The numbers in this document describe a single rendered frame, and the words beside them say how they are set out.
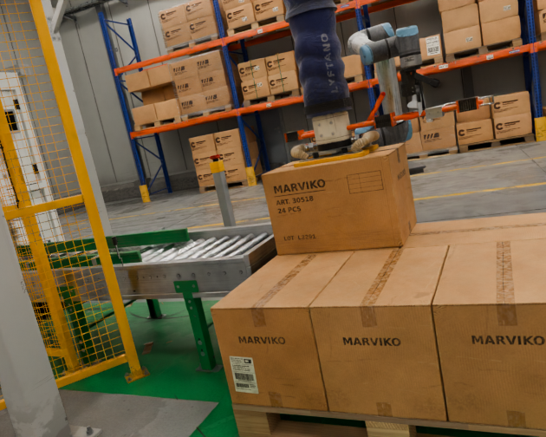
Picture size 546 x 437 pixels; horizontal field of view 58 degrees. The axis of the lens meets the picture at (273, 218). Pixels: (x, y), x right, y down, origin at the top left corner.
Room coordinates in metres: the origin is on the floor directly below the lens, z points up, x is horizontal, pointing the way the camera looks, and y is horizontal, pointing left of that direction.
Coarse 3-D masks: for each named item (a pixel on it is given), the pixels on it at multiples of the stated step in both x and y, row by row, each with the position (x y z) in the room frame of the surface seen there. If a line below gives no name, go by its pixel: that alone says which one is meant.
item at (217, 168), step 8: (216, 168) 3.15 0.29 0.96; (216, 176) 3.16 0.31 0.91; (224, 176) 3.19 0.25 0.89; (216, 184) 3.17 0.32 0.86; (224, 184) 3.17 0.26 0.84; (224, 192) 3.15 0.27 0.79; (224, 200) 3.15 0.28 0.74; (224, 208) 3.16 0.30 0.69; (224, 216) 3.16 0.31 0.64; (232, 216) 3.18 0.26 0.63; (224, 224) 3.17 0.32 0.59; (232, 224) 3.16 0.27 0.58
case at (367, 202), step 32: (352, 160) 2.08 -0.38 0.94; (384, 160) 2.02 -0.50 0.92; (288, 192) 2.23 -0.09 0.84; (320, 192) 2.16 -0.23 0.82; (352, 192) 2.09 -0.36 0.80; (384, 192) 2.03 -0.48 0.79; (288, 224) 2.24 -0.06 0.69; (320, 224) 2.17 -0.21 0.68; (352, 224) 2.10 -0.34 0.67; (384, 224) 2.04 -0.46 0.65
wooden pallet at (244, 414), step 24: (240, 408) 1.72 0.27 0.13; (264, 408) 1.67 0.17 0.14; (288, 408) 1.63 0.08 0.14; (240, 432) 1.73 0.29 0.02; (264, 432) 1.68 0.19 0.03; (288, 432) 1.67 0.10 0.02; (312, 432) 1.64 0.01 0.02; (336, 432) 1.61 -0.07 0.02; (360, 432) 1.59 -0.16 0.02; (384, 432) 1.47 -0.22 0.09; (408, 432) 1.44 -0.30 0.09; (504, 432) 1.30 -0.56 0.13; (528, 432) 1.28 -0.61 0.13
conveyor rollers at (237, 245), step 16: (192, 240) 3.08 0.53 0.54; (208, 240) 2.94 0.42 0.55; (224, 240) 2.91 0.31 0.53; (240, 240) 2.75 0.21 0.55; (256, 240) 2.70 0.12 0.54; (32, 256) 3.68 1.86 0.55; (48, 256) 3.58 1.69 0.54; (64, 256) 3.40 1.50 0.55; (144, 256) 2.91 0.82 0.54; (160, 256) 2.79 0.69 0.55; (176, 256) 2.76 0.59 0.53; (192, 256) 2.61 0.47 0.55; (208, 256) 2.57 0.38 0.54; (224, 256) 2.54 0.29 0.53
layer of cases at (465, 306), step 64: (320, 256) 2.13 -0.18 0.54; (384, 256) 1.94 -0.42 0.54; (448, 256) 1.78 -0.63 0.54; (512, 256) 1.64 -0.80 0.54; (256, 320) 1.65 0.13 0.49; (320, 320) 1.54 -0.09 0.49; (384, 320) 1.45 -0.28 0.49; (448, 320) 1.36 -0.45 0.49; (512, 320) 1.28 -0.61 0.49; (256, 384) 1.68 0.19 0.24; (320, 384) 1.56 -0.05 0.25; (384, 384) 1.46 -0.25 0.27; (448, 384) 1.37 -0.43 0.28; (512, 384) 1.29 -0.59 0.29
